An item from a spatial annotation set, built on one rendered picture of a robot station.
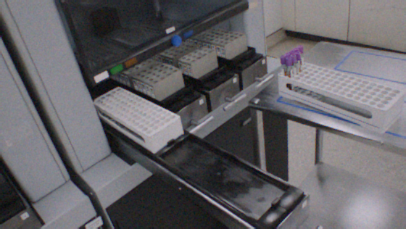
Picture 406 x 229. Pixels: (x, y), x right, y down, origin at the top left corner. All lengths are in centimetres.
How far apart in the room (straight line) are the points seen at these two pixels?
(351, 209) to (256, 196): 73
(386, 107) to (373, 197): 68
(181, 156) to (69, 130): 30
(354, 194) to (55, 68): 113
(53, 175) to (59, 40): 34
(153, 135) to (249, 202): 28
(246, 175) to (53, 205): 49
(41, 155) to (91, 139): 13
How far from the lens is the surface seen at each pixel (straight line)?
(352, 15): 308
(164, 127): 83
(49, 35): 85
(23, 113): 87
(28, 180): 95
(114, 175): 95
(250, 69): 118
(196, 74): 111
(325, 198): 142
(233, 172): 77
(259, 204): 70
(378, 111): 82
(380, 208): 142
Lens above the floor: 133
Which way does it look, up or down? 33 degrees down
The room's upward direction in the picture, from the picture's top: 11 degrees counter-clockwise
